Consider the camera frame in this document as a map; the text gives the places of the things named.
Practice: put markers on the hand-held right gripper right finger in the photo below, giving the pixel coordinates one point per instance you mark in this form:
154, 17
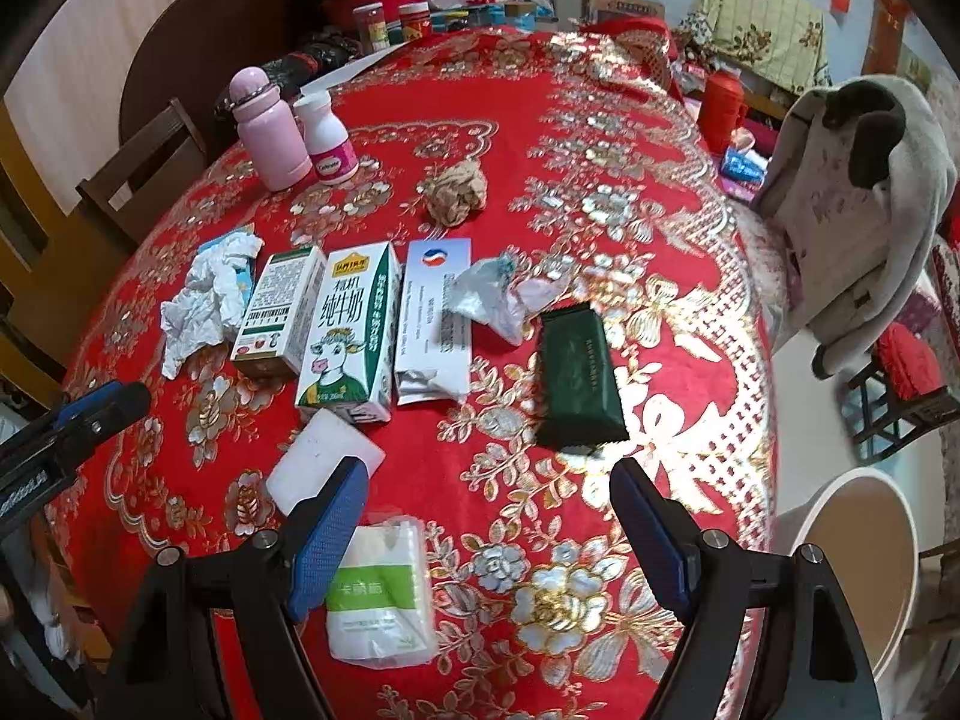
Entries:
652, 532

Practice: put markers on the cardboard box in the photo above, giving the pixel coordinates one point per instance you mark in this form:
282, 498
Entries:
622, 6

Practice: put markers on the green white milk carton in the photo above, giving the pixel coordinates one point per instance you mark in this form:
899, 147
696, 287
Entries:
345, 337

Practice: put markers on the floral cushioned chair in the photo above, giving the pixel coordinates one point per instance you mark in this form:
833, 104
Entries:
761, 255

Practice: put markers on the long black wrapped bundle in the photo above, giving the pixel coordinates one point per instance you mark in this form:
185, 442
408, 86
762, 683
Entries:
300, 60

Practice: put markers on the red stool cushion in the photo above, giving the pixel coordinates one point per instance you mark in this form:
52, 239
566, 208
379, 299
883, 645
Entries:
907, 360

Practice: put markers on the small blue packet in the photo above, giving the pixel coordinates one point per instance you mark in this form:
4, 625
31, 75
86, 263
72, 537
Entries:
510, 13

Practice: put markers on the clear plastic wrapper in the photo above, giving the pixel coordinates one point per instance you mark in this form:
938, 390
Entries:
487, 300

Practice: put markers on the white foam block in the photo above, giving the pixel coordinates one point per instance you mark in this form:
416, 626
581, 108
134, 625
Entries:
315, 457

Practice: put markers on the dark wooden stool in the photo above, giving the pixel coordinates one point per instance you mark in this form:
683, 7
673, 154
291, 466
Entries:
922, 420

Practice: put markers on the dark green packet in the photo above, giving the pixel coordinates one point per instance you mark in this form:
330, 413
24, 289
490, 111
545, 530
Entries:
581, 382

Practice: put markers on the small white brown carton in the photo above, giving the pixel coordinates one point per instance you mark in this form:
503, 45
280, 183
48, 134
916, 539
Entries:
277, 315

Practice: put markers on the red thermos flask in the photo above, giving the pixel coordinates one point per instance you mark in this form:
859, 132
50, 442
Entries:
720, 112

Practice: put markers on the cream plastic bin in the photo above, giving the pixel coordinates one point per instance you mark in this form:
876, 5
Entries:
847, 540

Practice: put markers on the red plastic basin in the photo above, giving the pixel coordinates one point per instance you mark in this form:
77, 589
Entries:
382, 0

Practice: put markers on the blue tissue pack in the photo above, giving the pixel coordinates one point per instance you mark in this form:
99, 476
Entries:
742, 165

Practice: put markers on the white tissue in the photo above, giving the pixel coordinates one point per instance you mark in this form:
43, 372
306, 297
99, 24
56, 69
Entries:
202, 300

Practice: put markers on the white paper sheet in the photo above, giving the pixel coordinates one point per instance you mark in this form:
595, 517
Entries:
352, 67

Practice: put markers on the red floral tablecloth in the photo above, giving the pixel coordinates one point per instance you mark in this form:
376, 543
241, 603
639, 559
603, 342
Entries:
600, 165

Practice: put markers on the pink thermos bottle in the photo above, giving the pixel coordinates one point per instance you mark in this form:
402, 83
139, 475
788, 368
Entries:
266, 135

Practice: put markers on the grey fleece coat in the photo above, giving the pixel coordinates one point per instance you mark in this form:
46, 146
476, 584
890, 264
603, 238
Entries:
907, 240

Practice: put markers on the flat white medicine box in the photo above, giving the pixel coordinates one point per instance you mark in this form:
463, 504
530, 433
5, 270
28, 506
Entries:
431, 330

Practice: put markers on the yellow floral blanket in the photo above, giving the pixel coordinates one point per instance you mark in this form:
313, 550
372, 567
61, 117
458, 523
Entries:
765, 22

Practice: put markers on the green white tissue packet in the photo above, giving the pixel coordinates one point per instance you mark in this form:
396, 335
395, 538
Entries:
382, 600

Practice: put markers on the crumpled brown paper ball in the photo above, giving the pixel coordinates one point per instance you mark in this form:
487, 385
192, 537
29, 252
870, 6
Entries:
454, 191

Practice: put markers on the round brown wooden board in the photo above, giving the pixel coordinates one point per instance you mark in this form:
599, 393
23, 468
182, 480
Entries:
210, 30

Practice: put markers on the white pill bottle pink label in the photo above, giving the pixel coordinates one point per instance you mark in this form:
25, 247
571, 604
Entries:
324, 139

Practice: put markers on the dark wooden chair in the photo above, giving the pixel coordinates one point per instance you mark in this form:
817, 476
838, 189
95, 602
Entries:
150, 142

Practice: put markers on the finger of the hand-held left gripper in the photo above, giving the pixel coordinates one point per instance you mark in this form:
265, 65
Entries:
79, 397
112, 412

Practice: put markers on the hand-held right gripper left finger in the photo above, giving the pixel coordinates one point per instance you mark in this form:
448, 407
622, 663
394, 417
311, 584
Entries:
330, 532

